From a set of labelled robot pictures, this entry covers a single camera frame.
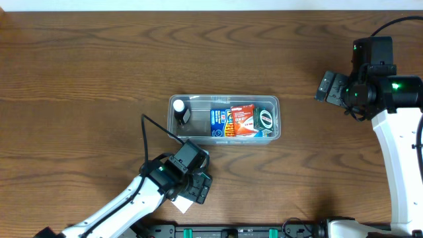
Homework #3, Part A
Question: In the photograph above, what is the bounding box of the white Panadol box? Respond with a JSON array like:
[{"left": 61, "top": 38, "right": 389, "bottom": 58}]
[{"left": 172, "top": 196, "right": 194, "bottom": 214}]

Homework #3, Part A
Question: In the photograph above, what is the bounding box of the green round-logo small box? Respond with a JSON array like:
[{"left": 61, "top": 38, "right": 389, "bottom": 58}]
[{"left": 253, "top": 108, "right": 274, "bottom": 134}]

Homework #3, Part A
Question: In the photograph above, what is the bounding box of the blue Kool Fever box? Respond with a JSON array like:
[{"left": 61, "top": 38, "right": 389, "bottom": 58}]
[{"left": 210, "top": 109, "right": 273, "bottom": 138}]

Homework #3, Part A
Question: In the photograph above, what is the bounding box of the dark bottle white cap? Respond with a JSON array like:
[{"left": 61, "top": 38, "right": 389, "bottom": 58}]
[{"left": 173, "top": 99, "right": 191, "bottom": 125}]

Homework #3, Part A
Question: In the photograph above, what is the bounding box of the red white packet box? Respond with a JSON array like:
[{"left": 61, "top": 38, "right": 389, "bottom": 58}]
[{"left": 231, "top": 104, "right": 258, "bottom": 137}]

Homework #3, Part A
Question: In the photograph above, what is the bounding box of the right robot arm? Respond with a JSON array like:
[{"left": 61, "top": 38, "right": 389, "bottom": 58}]
[{"left": 314, "top": 36, "right": 422, "bottom": 237}]

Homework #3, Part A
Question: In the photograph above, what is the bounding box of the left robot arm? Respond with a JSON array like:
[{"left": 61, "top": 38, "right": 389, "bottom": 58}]
[{"left": 35, "top": 154, "right": 212, "bottom": 238}]

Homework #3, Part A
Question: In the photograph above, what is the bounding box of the clear plastic container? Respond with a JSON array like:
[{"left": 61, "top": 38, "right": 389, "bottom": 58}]
[{"left": 167, "top": 95, "right": 281, "bottom": 145}]

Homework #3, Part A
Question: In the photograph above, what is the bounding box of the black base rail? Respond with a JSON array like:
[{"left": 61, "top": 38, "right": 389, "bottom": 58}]
[{"left": 132, "top": 223, "right": 397, "bottom": 238}]

